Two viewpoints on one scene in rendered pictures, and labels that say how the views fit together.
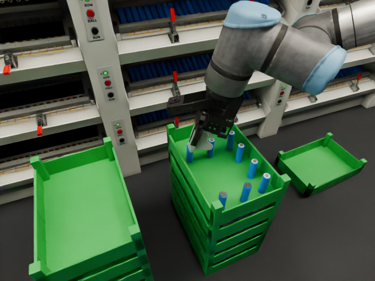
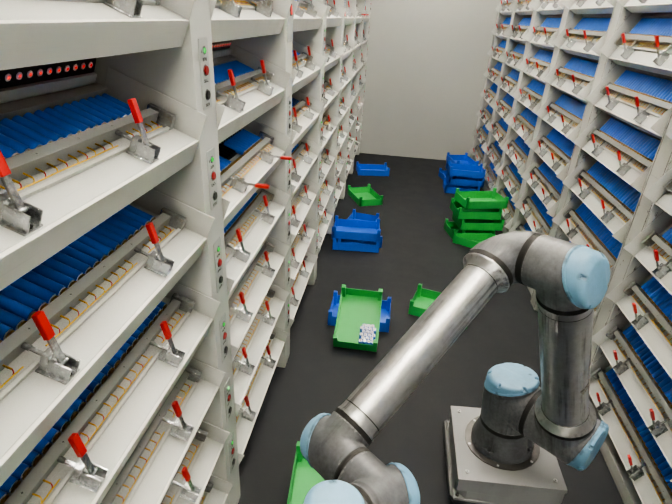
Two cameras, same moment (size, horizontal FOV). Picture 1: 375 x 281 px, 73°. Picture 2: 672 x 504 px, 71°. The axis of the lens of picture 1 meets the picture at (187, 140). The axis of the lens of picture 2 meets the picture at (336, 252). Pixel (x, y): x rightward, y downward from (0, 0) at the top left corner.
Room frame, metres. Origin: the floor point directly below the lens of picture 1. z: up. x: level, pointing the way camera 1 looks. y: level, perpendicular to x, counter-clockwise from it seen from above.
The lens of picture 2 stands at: (0.29, 0.28, 1.37)
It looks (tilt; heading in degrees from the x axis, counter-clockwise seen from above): 27 degrees down; 297
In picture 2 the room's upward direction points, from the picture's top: 3 degrees clockwise
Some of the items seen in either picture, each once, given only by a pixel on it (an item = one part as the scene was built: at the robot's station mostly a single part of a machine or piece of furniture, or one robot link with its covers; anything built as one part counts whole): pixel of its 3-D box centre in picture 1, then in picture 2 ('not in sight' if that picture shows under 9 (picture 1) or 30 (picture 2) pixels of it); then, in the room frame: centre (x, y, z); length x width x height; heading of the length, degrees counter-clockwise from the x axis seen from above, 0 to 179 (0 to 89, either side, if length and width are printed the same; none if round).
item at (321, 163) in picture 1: (318, 162); (322, 491); (0.73, -0.57, 0.04); 0.30 x 0.20 x 0.08; 115
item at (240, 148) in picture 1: (239, 153); not in sight; (0.49, -0.15, 0.36); 0.02 x 0.02 x 0.06
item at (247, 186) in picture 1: (245, 193); not in sight; (0.36, -0.14, 0.36); 0.02 x 0.02 x 0.06
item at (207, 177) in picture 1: (220, 159); not in sight; (0.46, -0.09, 0.36); 0.30 x 0.20 x 0.08; 24
